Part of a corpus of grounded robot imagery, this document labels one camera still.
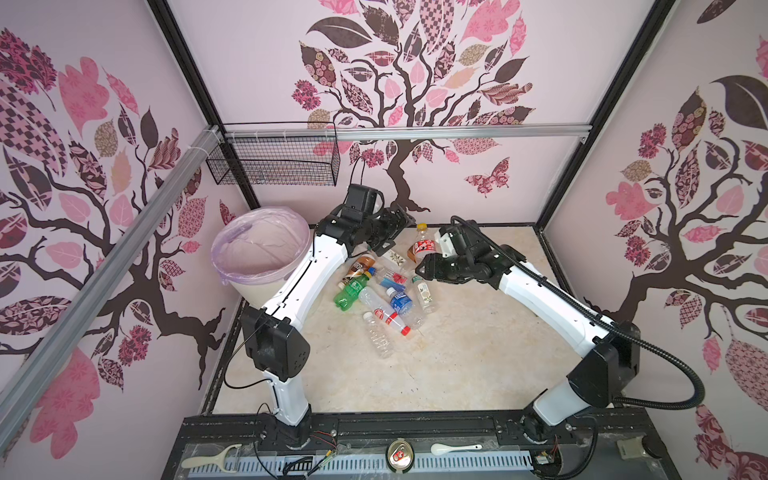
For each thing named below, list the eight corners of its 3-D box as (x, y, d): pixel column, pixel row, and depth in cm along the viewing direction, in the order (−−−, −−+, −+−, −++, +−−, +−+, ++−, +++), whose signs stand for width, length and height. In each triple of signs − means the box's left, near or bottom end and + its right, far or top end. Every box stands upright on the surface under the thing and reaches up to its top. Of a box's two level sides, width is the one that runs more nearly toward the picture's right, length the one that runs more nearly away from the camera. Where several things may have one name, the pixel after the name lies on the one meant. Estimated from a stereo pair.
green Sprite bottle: (334, 305, 97) (333, 299, 94) (362, 274, 106) (361, 267, 103) (346, 313, 95) (345, 307, 93) (374, 280, 104) (373, 274, 101)
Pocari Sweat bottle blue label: (380, 302, 99) (380, 294, 95) (392, 291, 102) (392, 283, 98) (416, 334, 92) (417, 327, 88) (428, 321, 94) (429, 314, 91)
